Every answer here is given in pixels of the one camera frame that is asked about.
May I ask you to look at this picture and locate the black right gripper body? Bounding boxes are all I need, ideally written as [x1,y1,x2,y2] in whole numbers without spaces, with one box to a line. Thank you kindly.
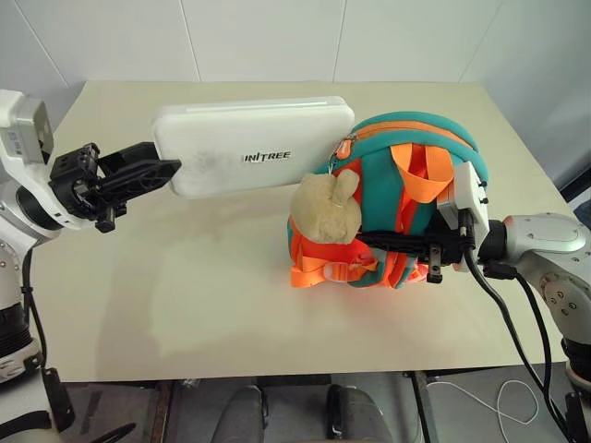
[425,229,468,284]

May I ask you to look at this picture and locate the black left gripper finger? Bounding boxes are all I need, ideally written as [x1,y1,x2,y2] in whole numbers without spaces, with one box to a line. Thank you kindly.
[97,141,159,175]
[98,159,183,205]

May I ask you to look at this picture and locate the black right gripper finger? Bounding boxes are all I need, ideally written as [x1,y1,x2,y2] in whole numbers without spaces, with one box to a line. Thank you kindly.
[354,232,434,246]
[376,244,431,259]

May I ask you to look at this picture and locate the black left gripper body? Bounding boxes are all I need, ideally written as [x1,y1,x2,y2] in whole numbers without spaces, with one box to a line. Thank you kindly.
[47,142,129,233]

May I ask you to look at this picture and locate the orange and teal backpack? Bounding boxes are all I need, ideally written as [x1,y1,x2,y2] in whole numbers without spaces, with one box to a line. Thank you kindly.
[285,110,490,291]

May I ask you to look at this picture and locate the white plastic box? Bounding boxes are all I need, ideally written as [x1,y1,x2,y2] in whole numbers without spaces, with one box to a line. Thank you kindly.
[150,95,356,200]

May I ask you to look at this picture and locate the beige plush toy pendant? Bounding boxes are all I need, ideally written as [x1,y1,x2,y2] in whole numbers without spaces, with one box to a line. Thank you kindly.
[287,167,364,244]

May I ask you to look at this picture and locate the dark metal table leg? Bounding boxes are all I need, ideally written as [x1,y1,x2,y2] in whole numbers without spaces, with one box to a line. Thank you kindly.
[409,370,442,443]

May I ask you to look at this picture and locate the dark grey rounded shape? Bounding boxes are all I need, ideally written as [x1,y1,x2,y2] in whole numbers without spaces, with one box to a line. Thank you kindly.
[215,384,270,443]
[324,382,392,443]

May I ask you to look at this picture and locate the rusty metal table leg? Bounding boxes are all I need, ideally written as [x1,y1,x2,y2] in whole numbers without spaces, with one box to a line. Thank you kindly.
[148,380,175,443]

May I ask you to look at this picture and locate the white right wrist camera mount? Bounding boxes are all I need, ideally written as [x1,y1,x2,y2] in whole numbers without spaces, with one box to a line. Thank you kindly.
[435,161,490,273]

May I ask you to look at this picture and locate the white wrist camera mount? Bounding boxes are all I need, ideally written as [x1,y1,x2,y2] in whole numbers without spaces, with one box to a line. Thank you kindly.
[0,89,57,191]
[435,161,490,273]

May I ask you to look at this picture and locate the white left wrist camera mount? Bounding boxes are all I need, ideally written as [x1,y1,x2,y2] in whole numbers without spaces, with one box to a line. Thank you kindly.
[0,89,57,191]

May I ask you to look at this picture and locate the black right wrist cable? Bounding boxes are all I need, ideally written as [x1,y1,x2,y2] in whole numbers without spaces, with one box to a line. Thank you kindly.
[458,210,572,443]

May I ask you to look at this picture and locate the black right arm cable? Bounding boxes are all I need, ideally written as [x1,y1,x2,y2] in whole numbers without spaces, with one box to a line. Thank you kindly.
[481,259,562,424]

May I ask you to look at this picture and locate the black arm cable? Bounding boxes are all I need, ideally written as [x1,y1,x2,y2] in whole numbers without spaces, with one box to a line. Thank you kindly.
[481,259,562,424]
[19,248,48,370]

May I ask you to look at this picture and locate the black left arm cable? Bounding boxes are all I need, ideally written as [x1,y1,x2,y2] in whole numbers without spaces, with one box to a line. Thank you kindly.
[19,248,48,370]

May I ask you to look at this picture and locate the thin white floor cable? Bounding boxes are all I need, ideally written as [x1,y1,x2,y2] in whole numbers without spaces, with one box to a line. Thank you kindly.
[428,377,542,426]

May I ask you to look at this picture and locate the black flat strap piece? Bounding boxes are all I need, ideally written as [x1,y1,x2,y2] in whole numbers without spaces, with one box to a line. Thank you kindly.
[40,366,76,434]

